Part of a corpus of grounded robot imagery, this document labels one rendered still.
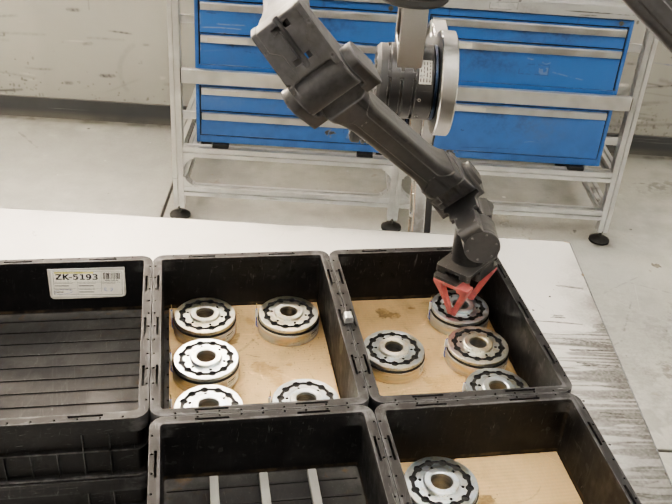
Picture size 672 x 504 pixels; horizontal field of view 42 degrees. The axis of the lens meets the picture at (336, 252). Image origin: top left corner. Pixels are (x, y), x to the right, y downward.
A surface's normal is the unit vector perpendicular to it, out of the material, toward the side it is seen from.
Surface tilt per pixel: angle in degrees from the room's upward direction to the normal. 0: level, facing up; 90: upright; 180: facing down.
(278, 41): 80
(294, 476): 0
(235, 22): 90
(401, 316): 0
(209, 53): 90
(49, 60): 90
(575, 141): 90
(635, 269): 0
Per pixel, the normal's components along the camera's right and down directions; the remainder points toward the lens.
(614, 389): 0.07, -0.84
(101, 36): 0.00, 0.53
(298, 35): -0.15, 0.35
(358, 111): 0.32, 0.81
